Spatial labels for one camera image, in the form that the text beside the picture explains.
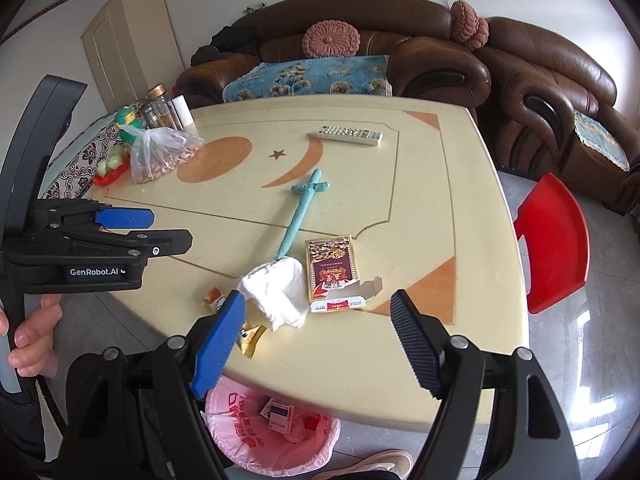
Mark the dark red cigarette pack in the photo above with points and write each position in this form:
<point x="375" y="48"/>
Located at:
<point x="332" y="270"/>

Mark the pale green fruit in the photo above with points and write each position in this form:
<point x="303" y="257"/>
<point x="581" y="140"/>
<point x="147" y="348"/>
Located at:
<point x="116" y="159"/>
<point x="102" y="166"/>

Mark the person's left hand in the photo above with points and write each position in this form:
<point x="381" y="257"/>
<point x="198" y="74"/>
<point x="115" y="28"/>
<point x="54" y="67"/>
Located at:
<point x="35" y="335"/>

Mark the pink knitted cushion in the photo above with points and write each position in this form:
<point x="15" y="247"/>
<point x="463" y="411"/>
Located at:
<point x="462" y="20"/>
<point x="480" y="35"/>

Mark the cream wardrobe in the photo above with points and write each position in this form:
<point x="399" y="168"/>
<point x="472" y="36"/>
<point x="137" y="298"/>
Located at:
<point x="130" y="45"/>

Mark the red plastic chair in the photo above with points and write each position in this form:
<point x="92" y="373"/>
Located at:
<point x="555" y="240"/>

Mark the brown leather sofa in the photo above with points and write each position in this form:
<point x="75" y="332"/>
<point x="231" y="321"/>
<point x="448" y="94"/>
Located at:
<point x="375" y="15"/>

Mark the green plastic toy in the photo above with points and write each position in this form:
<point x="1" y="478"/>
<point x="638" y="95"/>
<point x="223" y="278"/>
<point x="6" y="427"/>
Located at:
<point x="127" y="117"/>

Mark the white remote control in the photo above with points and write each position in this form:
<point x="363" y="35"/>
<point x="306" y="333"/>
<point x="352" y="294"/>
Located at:
<point x="345" y="135"/>

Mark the teal lace seat cover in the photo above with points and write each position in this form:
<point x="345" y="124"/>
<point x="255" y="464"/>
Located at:
<point x="600" y="140"/>

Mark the teal toy sword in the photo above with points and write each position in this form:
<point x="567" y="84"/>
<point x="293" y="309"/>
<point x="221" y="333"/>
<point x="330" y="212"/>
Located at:
<point x="300" y="215"/>

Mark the pink round crochet cushion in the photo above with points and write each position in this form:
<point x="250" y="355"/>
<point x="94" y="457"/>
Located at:
<point x="331" y="40"/>

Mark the clear bag of peanuts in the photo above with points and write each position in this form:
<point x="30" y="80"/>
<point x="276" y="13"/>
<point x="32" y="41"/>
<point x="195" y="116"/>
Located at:
<point x="160" y="157"/>

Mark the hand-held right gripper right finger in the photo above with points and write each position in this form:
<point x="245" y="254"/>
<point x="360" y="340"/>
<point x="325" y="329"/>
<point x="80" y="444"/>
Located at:
<point x="415" y="345"/>

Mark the dark clothing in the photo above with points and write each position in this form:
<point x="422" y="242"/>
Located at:
<point x="230" y="40"/>

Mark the small glass jar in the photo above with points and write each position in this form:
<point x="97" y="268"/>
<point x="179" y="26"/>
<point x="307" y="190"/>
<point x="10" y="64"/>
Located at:
<point x="149" y="117"/>

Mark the white bottle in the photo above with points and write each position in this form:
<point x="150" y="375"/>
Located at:
<point x="182" y="110"/>

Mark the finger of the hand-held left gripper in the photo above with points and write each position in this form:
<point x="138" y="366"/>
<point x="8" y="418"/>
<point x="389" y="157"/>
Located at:
<point x="125" y="218"/>
<point x="165" y="242"/>

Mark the glass jar with bronze lid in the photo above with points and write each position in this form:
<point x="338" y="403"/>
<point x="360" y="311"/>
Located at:
<point x="165" y="110"/>

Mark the white tissue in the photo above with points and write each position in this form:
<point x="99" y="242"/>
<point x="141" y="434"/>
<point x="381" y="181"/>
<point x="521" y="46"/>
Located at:
<point x="275" y="290"/>

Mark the person's left forearm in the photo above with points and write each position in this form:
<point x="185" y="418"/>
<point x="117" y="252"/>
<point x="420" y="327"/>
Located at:
<point x="25" y="425"/>

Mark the blue floral blanket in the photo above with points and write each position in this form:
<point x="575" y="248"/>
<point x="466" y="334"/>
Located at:
<point x="310" y="77"/>

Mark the floral patterned cloth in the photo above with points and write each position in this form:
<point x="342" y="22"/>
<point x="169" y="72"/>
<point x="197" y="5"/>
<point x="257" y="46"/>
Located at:
<point x="75" y="160"/>

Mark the bin with pink bag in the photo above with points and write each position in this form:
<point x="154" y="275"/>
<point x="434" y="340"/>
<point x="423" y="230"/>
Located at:
<point x="240" y="435"/>

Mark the beige shoe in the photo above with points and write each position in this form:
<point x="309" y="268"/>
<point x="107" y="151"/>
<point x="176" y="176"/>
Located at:
<point x="380" y="462"/>

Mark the red fruit tray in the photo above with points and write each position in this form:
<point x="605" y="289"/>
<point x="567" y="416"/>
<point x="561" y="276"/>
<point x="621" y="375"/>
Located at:
<point x="107" y="177"/>

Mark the gold candy wrapper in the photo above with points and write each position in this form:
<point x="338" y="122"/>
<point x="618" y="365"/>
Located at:
<point x="252" y="338"/>

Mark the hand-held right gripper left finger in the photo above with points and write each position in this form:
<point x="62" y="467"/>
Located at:
<point x="220" y="345"/>

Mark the brown leather armchair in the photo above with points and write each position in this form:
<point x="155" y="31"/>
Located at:
<point x="550" y="50"/>

